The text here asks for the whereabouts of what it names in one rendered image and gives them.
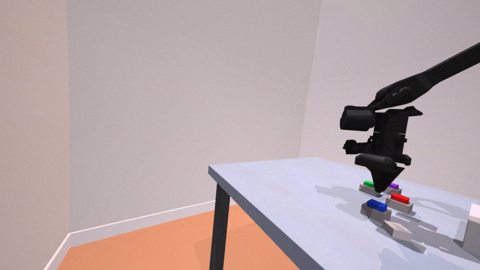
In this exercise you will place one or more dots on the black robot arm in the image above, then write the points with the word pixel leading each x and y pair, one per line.
pixel 394 121

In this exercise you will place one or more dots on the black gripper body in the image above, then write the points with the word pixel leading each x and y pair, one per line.
pixel 386 150

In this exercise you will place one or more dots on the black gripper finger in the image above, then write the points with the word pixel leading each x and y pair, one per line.
pixel 400 169
pixel 381 178

